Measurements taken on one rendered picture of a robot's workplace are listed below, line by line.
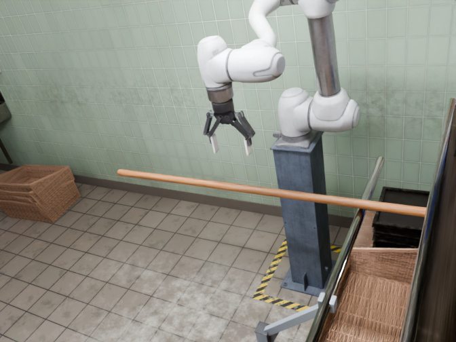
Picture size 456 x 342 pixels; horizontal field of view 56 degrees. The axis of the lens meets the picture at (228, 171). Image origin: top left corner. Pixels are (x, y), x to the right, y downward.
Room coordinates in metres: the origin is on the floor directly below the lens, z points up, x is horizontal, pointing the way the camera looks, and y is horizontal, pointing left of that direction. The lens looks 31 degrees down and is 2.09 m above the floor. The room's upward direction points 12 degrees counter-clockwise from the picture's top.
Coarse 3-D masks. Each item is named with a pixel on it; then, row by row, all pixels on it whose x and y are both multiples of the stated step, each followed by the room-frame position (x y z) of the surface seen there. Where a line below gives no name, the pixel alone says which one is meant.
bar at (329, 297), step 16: (384, 160) 1.35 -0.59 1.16; (368, 192) 1.16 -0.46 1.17; (352, 224) 1.02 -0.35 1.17; (352, 240) 0.95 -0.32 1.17; (336, 272) 0.84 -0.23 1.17; (336, 288) 0.79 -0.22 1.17; (320, 304) 0.75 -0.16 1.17; (336, 304) 0.75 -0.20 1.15; (288, 320) 0.82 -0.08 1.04; (304, 320) 0.80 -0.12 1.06; (320, 320) 0.70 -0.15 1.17; (256, 336) 0.88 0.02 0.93; (272, 336) 0.87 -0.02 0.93; (320, 336) 0.67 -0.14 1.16
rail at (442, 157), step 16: (448, 112) 1.13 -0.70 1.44; (448, 128) 1.04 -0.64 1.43; (448, 144) 0.97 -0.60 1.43; (432, 192) 0.78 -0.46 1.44; (432, 208) 0.73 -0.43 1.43; (432, 224) 0.68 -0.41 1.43; (416, 272) 0.56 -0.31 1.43; (416, 288) 0.52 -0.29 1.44; (416, 304) 0.49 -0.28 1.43; (416, 320) 0.46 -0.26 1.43
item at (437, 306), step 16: (448, 160) 0.92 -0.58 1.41; (448, 176) 0.86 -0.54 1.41; (448, 192) 0.80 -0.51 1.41; (448, 208) 0.74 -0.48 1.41; (448, 224) 0.69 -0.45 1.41; (432, 240) 0.65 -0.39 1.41; (448, 240) 0.65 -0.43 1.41; (432, 256) 0.61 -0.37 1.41; (448, 256) 0.61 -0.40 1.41; (432, 272) 0.57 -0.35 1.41; (448, 272) 0.57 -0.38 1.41; (432, 288) 0.54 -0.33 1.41; (448, 288) 0.53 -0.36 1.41; (432, 304) 0.50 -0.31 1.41; (448, 304) 0.50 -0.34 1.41; (432, 320) 0.47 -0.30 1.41; (448, 320) 0.47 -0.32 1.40; (416, 336) 0.45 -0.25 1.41; (432, 336) 0.44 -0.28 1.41; (448, 336) 0.44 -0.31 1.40
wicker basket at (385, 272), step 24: (360, 264) 1.34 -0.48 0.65; (408, 264) 1.22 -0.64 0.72; (360, 288) 1.26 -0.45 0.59; (384, 288) 1.23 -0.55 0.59; (408, 288) 1.21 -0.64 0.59; (336, 312) 1.17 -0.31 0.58; (360, 312) 1.14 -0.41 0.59; (384, 312) 1.12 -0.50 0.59; (336, 336) 1.06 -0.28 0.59; (360, 336) 1.04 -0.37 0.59; (384, 336) 1.02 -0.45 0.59
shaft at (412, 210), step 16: (128, 176) 1.63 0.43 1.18; (144, 176) 1.57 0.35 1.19; (160, 176) 1.53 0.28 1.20; (176, 176) 1.50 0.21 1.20; (256, 192) 1.28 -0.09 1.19; (272, 192) 1.25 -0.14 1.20; (288, 192) 1.22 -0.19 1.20; (304, 192) 1.20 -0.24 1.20; (368, 208) 1.06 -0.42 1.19; (384, 208) 1.04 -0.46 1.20; (400, 208) 1.01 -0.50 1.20; (416, 208) 0.99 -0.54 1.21
